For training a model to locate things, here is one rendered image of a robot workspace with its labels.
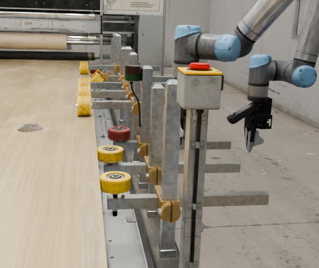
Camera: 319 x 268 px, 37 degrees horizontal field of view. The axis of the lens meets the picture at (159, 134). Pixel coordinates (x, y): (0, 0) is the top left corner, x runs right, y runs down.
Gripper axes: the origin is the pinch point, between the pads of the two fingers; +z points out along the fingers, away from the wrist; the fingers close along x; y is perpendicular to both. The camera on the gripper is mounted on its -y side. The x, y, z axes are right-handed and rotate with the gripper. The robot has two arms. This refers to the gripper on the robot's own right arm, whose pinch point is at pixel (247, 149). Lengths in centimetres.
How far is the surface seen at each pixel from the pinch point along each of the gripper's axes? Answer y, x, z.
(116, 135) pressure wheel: -50, -4, -7
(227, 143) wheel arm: -8.4, -1.5, -2.5
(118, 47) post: -39, 144, -25
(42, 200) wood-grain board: -70, -64, -7
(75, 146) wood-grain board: -64, -20, -7
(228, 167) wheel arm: -15.3, -26.5, -1.7
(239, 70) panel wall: 208, 647, 50
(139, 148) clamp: -41.8, -7.1, -2.8
